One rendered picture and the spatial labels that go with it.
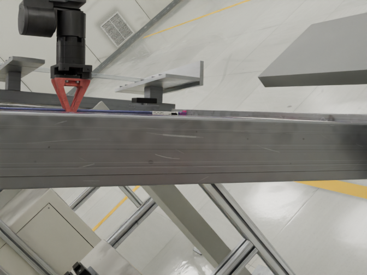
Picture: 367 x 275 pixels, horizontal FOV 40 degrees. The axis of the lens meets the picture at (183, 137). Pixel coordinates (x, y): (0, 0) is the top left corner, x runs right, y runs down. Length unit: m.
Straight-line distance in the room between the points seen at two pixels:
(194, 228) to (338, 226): 0.52
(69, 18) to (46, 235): 1.10
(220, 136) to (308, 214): 1.42
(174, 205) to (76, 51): 0.60
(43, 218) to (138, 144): 1.51
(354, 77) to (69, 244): 1.26
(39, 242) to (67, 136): 1.54
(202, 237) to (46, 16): 0.80
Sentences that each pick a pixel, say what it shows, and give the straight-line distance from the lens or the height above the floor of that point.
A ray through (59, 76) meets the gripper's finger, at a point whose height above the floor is 0.97.
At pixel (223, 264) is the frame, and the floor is 0.32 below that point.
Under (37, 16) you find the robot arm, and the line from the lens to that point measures 1.00.
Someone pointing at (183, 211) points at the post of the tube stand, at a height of 0.44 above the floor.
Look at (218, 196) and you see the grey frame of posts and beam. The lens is 1.29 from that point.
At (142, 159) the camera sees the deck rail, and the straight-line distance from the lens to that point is 0.45.
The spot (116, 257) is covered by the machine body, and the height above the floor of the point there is 0.62.
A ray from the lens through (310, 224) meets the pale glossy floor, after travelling 1.84.
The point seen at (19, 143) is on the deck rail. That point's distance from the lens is 0.42.
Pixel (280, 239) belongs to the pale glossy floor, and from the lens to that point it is 1.86.
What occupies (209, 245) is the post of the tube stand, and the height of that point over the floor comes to 0.30.
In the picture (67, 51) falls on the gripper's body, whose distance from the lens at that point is 1.02.
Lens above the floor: 1.05
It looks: 18 degrees down
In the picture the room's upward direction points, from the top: 39 degrees counter-clockwise
